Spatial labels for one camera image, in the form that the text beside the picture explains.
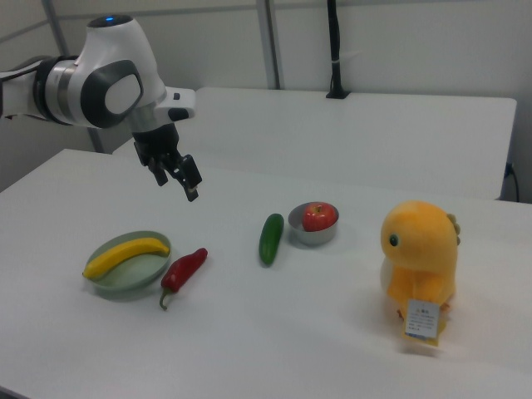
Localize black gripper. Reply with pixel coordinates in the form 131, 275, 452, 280
132, 123, 204, 204

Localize red chili pepper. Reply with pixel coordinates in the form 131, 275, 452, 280
158, 247, 209, 312

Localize pale green plastic plate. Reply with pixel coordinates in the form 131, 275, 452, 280
84, 230, 174, 303

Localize yellow banana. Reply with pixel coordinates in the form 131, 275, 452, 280
81, 237, 171, 279

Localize green cucumber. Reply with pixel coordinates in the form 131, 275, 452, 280
259, 213, 285, 266

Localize red apple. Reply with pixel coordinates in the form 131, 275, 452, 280
301, 202, 337, 233

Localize small grey metal bowl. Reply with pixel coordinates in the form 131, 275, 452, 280
288, 202, 340, 246

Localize white rectangular table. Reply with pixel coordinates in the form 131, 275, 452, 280
111, 86, 518, 201

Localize yellow plush chick toy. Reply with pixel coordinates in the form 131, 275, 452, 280
379, 199, 463, 329

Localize white paper tag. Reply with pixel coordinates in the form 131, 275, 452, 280
401, 298, 441, 338

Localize black cable-wrapped pole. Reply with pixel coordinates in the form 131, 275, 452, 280
326, 0, 344, 95

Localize black cable at table edge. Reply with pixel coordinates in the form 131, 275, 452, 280
504, 161, 521, 203

